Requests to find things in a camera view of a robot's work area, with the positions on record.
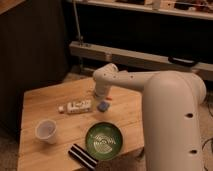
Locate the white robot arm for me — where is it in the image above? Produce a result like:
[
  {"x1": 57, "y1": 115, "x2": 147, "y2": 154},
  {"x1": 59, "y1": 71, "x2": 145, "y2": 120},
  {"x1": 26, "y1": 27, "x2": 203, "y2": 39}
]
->
[{"x1": 93, "y1": 63, "x2": 206, "y2": 171}]

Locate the green ceramic bowl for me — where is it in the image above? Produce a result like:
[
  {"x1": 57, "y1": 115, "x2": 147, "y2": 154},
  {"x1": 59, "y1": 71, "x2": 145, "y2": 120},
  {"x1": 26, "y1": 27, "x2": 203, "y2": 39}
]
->
[{"x1": 85, "y1": 122, "x2": 123, "y2": 161}]

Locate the white plastic bottle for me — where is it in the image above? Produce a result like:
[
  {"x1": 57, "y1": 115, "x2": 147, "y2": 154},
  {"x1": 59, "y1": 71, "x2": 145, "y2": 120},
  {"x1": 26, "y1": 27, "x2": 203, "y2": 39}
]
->
[{"x1": 58, "y1": 99, "x2": 92, "y2": 114}]

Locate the metal vertical pole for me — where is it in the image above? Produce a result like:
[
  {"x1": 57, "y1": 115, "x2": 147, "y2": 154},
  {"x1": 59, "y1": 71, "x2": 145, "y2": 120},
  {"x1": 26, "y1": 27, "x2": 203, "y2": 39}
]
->
[{"x1": 73, "y1": 0, "x2": 83, "y2": 45}]

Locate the black white striped object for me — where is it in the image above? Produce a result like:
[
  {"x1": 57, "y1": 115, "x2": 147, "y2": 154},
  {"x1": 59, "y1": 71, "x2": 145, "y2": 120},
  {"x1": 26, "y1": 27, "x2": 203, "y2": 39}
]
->
[{"x1": 68, "y1": 144, "x2": 98, "y2": 171}]

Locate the white plastic cup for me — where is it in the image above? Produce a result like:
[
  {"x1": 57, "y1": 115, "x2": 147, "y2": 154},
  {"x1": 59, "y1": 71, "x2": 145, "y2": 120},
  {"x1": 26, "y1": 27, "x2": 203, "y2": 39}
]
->
[{"x1": 35, "y1": 119, "x2": 57, "y2": 144}]

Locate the wooden shelf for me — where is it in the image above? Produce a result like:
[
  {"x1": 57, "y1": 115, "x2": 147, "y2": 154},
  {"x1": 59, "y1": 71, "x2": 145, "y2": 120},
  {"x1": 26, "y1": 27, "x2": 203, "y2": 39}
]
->
[{"x1": 67, "y1": 0, "x2": 213, "y2": 21}]

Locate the grey metal rail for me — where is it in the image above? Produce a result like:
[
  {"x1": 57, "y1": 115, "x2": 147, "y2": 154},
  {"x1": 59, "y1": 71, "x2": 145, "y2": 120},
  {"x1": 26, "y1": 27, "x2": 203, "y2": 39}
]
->
[{"x1": 69, "y1": 41, "x2": 213, "y2": 72}]

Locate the black handle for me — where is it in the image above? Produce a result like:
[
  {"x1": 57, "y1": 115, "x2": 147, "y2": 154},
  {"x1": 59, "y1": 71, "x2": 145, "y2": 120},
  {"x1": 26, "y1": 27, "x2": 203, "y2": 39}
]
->
[{"x1": 168, "y1": 57, "x2": 199, "y2": 67}]

